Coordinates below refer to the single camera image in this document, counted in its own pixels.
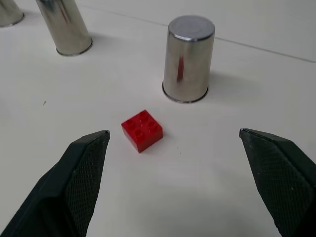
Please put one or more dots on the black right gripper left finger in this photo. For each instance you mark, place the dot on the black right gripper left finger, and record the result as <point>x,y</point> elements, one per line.
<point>61,187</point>

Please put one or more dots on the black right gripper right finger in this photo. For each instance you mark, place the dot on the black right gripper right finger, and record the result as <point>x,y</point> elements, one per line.
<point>279,177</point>

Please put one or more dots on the red toy building brick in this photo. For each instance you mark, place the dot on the red toy building brick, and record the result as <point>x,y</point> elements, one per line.
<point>142,130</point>

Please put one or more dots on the inverted steel cup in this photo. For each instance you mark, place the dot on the inverted steel cup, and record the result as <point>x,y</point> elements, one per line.
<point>66,27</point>
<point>187,61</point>
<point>10,12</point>

